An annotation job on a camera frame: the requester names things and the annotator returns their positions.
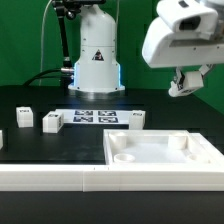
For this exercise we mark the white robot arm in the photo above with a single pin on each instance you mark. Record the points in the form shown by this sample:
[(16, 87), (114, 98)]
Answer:
[(97, 71)]

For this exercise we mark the white U-shaped fence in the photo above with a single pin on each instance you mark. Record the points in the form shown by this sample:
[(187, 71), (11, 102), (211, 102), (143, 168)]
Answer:
[(154, 177)]

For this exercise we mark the white square table top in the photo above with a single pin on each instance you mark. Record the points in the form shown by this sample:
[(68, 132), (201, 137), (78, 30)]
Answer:
[(146, 147)]

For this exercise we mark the white sheet with markers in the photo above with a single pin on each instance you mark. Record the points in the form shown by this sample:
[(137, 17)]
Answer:
[(79, 116)]

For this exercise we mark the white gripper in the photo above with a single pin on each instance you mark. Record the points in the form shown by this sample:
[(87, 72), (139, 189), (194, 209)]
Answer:
[(163, 48)]

